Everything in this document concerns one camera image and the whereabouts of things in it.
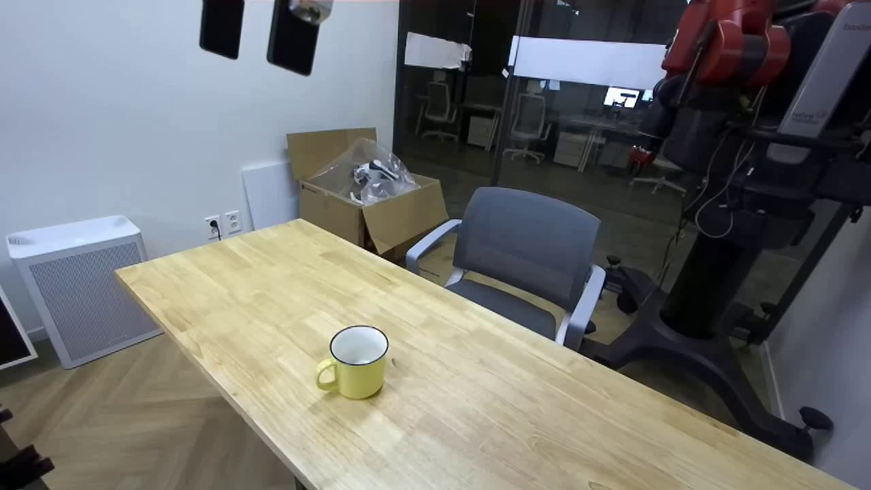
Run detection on open cardboard box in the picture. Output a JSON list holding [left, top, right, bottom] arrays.
[[286, 128, 449, 256]]

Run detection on clear plastic packing bag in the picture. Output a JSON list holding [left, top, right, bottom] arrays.
[[314, 139, 421, 207]]

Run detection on wall power outlet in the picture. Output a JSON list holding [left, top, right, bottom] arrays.
[[205, 210, 242, 240]]

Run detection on grey office chair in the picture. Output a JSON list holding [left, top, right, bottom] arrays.
[[403, 187, 607, 347]]

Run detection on red and black robot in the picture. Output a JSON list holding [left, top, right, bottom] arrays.
[[580, 0, 871, 459]]

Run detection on white air purifier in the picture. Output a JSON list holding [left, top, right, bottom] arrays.
[[7, 214, 158, 368]]

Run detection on yellow enamel mug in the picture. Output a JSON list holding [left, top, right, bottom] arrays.
[[316, 324, 391, 399]]

